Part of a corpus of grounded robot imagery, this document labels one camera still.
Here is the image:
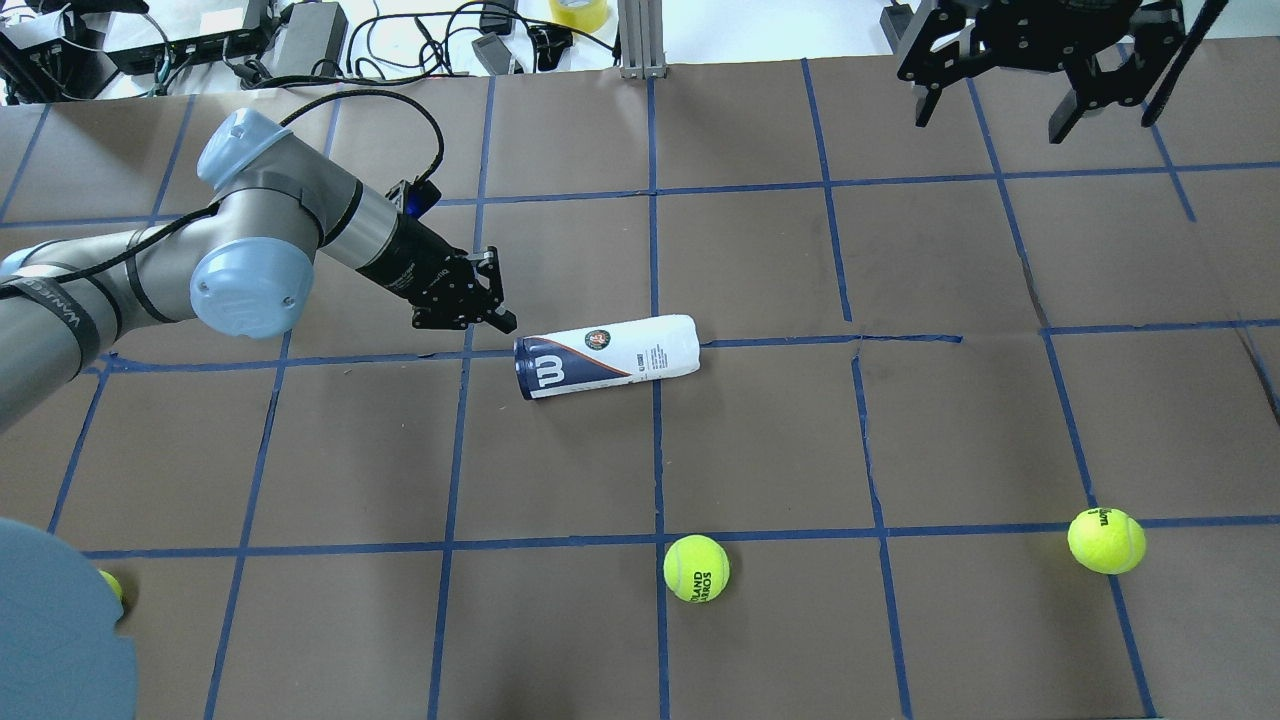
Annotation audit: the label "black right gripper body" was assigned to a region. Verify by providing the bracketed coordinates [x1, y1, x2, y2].
[965, 1, 1140, 73]

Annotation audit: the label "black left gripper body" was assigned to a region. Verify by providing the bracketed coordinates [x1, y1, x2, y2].
[352, 205, 475, 324]

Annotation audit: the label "white tennis ball can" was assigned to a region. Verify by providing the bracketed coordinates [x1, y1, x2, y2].
[513, 314, 701, 400]

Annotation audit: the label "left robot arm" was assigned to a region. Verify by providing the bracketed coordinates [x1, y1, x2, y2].
[1, 108, 517, 719]

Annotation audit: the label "tennis ball centre Roland Garros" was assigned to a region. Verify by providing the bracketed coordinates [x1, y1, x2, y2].
[663, 534, 731, 603]

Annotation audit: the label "tennis ball near left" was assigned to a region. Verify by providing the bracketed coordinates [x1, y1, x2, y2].
[99, 569, 128, 609]

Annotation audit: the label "tennis ball Wilson right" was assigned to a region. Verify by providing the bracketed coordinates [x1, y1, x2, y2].
[1068, 507, 1148, 577]

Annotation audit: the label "black power adapter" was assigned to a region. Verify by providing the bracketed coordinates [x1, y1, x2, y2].
[879, 1, 915, 53]

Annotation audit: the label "grey power brick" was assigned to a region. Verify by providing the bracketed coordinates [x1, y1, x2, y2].
[471, 33, 526, 76]

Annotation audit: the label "yellow tape roll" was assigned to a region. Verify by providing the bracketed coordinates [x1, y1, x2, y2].
[548, 0, 611, 35]

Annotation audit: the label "black electronics box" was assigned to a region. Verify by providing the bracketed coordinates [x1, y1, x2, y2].
[102, 1, 275, 76]

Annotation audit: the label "black cable bundle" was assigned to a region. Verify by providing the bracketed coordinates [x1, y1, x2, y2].
[225, 0, 621, 88]

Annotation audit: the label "aluminium frame post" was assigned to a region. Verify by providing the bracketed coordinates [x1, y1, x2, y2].
[616, 0, 669, 79]

